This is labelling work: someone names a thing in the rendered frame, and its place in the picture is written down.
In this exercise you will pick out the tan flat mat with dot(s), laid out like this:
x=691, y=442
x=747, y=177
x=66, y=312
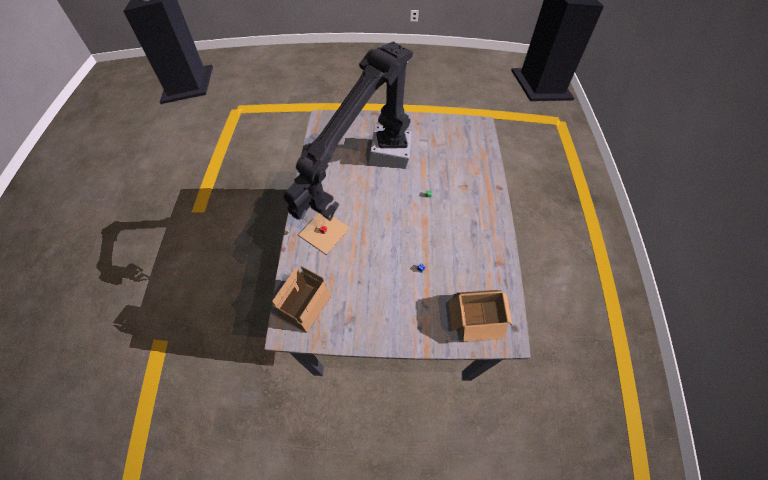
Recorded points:
x=324, y=242

